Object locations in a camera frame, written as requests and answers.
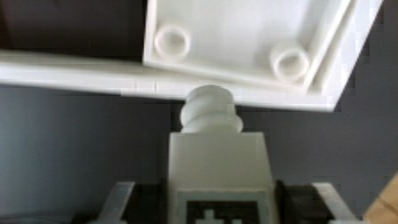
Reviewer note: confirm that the white square table top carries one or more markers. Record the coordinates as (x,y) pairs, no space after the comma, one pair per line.
(251,41)

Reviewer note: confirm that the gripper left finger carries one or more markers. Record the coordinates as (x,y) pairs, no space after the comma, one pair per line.
(136,205)

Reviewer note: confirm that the white L-shaped fence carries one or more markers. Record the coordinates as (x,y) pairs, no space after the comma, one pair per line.
(72,48)

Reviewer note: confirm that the white block with tag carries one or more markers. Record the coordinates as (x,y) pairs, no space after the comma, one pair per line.
(219,181)

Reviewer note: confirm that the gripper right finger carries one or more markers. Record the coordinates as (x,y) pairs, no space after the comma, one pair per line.
(312,205)

